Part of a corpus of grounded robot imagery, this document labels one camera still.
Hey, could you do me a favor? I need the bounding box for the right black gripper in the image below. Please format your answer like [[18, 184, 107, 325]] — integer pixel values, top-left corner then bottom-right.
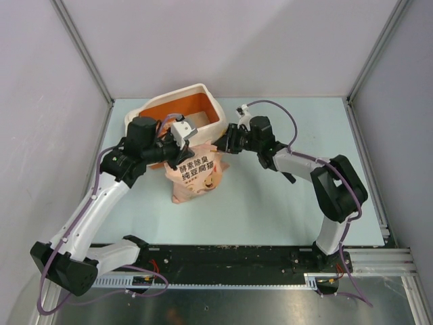
[[210, 123, 261, 154]]

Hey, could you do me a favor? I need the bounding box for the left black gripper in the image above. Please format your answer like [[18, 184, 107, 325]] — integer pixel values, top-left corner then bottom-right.
[[143, 127, 195, 171]]

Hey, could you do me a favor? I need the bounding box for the pink cat litter bag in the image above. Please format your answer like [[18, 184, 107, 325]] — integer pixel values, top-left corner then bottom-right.
[[164, 142, 229, 204]]

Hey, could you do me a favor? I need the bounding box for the white orange litter box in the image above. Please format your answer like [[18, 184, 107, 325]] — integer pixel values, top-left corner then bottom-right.
[[124, 83, 228, 165]]

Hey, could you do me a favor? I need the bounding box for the black bag sealing clip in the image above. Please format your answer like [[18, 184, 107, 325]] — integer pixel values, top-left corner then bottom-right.
[[281, 172, 296, 184]]

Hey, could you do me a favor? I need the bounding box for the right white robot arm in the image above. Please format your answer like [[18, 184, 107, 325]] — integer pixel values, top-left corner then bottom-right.
[[214, 116, 368, 272]]

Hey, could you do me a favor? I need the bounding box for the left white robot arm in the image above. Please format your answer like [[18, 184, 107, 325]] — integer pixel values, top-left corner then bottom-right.
[[30, 115, 198, 297]]

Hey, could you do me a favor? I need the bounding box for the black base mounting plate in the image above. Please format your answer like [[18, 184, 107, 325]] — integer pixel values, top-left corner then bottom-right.
[[110, 244, 353, 287]]

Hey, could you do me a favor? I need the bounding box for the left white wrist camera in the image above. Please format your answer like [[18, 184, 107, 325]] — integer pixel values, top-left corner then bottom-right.
[[170, 117, 198, 149]]

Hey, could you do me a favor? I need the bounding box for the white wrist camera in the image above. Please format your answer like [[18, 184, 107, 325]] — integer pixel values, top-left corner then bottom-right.
[[236, 104, 252, 131], [170, 117, 198, 149]]

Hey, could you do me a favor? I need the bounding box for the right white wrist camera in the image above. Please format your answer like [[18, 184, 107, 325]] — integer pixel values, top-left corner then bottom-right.
[[236, 104, 252, 131]]

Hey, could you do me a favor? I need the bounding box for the grey slotted cable duct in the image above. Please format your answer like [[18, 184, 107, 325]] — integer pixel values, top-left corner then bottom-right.
[[92, 272, 317, 290]]

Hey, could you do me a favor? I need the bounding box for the aluminium frame rail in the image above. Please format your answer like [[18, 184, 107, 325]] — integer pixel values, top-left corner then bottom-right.
[[49, 246, 419, 277]]

